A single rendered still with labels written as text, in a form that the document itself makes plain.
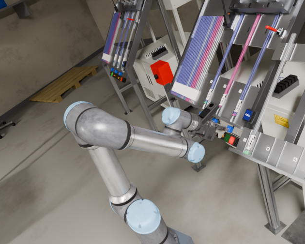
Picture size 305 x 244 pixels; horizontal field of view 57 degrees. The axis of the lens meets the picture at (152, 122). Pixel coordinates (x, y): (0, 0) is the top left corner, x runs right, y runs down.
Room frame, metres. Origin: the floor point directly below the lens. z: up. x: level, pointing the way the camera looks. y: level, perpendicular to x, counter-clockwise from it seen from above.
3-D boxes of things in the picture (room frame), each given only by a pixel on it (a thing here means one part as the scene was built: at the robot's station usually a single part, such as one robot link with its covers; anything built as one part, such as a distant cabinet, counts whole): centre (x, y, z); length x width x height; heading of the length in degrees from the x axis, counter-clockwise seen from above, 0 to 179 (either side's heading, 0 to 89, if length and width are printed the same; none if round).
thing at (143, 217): (0.75, 0.17, 0.72); 0.13 x 0.12 x 0.14; 25
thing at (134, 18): (2.83, -0.30, 0.66); 1.01 x 0.73 x 1.31; 107
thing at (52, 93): (5.03, 1.17, 0.05); 1.18 x 0.82 x 0.11; 129
